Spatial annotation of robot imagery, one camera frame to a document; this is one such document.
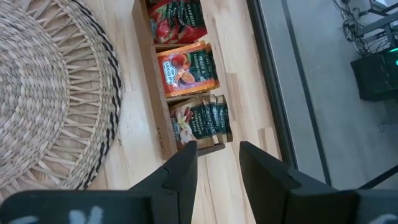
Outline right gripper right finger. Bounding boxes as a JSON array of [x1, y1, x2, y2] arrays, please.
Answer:
[[238, 141, 398, 224]]

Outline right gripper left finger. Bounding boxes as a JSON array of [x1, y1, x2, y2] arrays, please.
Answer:
[[0, 140, 199, 224]]

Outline orange peach tea packet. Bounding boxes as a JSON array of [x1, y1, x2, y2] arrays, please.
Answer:
[[156, 40, 221, 99]]

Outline red strawberry tea packet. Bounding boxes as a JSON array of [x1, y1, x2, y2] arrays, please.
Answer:
[[147, 0, 208, 45]]

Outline wooden three-compartment organizer box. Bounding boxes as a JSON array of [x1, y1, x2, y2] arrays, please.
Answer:
[[132, 0, 234, 161]]

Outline black electronics box green light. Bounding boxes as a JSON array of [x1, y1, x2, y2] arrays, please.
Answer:
[[350, 46, 398, 102]]

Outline round woven straw placemat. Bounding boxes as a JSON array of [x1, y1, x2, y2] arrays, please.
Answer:
[[0, 0, 123, 203]]

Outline black aluminium table frame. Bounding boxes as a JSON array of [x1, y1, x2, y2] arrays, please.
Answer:
[[246, 0, 296, 170]]

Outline tangled black cables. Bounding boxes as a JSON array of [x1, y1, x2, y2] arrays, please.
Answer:
[[332, 0, 374, 57]]

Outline grey metal desk frame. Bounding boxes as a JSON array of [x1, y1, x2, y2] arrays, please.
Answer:
[[356, 0, 398, 41]]

